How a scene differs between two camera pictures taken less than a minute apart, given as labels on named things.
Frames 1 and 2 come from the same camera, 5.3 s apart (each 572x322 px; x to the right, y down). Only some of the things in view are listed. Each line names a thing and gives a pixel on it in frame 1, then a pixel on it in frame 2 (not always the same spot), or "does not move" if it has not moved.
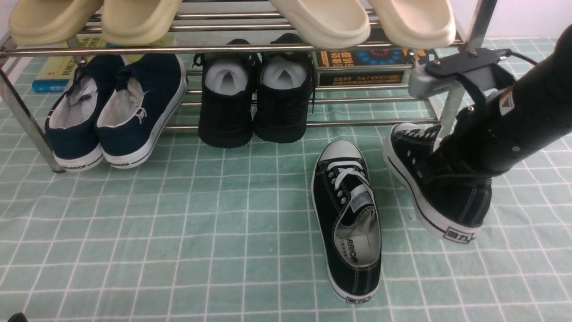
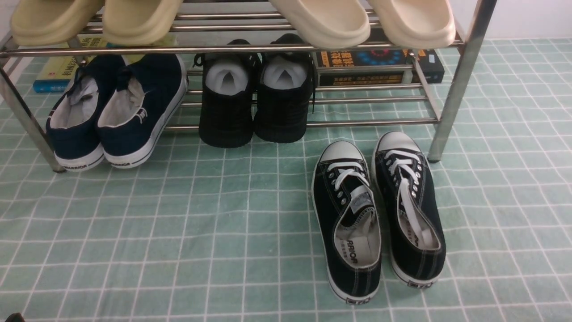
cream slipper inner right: x=327 y=23 does not move
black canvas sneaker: x=447 y=186 to x=410 y=214
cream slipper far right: x=417 y=24 does not move
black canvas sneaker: x=348 y=218 does not move
